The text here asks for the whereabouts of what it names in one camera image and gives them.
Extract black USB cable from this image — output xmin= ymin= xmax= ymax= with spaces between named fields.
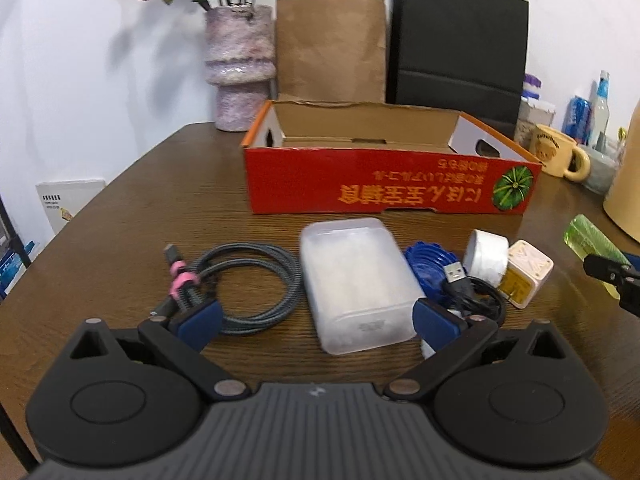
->
xmin=442 ymin=260 xmax=508 ymax=325

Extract grey braided cable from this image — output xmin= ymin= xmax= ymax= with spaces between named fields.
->
xmin=150 ymin=242 xmax=305 ymax=336

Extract blue plastic lid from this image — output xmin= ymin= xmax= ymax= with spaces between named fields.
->
xmin=404 ymin=240 xmax=463 ymax=307

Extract white tape roll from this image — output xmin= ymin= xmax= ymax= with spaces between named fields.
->
xmin=462 ymin=230 xmax=509 ymax=287

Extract translucent white plastic case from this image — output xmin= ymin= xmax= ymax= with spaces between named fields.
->
xmin=299 ymin=218 xmax=423 ymax=356

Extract cream thermos jug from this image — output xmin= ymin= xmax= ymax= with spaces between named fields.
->
xmin=603 ymin=103 xmax=640 ymax=242

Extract yellow bear mug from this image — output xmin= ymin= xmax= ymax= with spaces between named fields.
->
xmin=529 ymin=125 xmax=591 ymax=182

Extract blue soda can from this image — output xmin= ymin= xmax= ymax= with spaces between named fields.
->
xmin=562 ymin=96 xmax=592 ymax=145

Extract clear glass soda bottle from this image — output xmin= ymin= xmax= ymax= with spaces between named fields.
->
xmin=587 ymin=70 xmax=610 ymax=153

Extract blue white package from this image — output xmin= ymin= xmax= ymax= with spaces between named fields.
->
xmin=0 ymin=249 xmax=26 ymax=299

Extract clear food container with seeds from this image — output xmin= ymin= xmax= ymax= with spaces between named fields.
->
xmin=514 ymin=96 xmax=555 ymax=148

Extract black tripod stand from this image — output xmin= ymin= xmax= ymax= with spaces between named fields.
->
xmin=0 ymin=198 xmax=32 ymax=269

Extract purple lidded small jar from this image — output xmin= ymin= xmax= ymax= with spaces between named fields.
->
xmin=522 ymin=73 xmax=542 ymax=100

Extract orange cardboard box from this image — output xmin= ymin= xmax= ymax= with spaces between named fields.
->
xmin=242 ymin=101 xmax=541 ymax=214

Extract black paper bag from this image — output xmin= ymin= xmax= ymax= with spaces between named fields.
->
xmin=385 ymin=0 xmax=529 ymax=136

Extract pink knitted textured vase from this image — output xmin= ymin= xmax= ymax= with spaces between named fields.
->
xmin=205 ymin=4 xmax=277 ymax=132

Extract brown paper bag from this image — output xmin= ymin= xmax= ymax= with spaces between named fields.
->
xmin=276 ymin=0 xmax=386 ymax=103

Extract white board by wall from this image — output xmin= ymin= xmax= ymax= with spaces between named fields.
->
xmin=36 ymin=179 xmax=106 ymax=234

